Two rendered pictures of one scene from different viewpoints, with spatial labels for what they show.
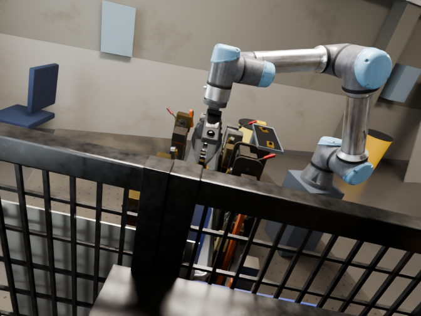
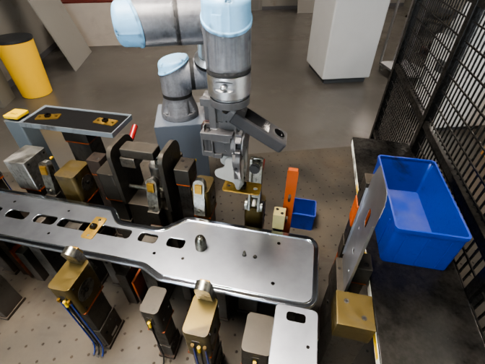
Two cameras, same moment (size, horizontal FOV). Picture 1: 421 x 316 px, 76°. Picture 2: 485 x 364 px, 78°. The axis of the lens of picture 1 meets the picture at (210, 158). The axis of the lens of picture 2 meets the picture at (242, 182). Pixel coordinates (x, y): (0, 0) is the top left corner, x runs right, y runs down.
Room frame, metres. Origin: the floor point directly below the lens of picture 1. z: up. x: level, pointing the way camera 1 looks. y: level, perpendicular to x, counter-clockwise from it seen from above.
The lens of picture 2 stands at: (0.65, 0.50, 1.69)
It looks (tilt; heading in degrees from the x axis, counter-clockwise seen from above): 41 degrees down; 284
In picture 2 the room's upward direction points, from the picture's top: straight up
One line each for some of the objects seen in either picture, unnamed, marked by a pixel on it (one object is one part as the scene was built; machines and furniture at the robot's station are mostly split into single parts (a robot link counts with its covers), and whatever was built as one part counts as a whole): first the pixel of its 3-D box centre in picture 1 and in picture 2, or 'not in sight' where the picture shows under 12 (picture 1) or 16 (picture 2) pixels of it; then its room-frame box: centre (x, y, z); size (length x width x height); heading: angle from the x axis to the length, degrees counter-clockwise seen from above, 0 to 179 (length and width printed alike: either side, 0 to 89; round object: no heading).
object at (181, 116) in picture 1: (178, 136); not in sight; (1.81, 0.26, 0.88); 0.14 x 0.09 x 0.36; 92
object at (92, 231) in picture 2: not in sight; (93, 226); (1.23, 0.04, 1.01); 0.08 x 0.04 x 0.01; 92
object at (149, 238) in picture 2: not in sight; (159, 268); (1.05, 0.03, 0.84); 0.12 x 0.05 x 0.29; 92
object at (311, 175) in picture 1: (319, 172); (178, 102); (1.18, -0.53, 1.15); 0.15 x 0.15 x 0.10
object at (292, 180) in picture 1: (300, 213); (186, 152); (1.18, -0.53, 0.90); 0.20 x 0.20 x 0.40; 22
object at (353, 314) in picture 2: not in sight; (338, 342); (0.49, 0.14, 0.88); 0.08 x 0.08 x 0.36; 2
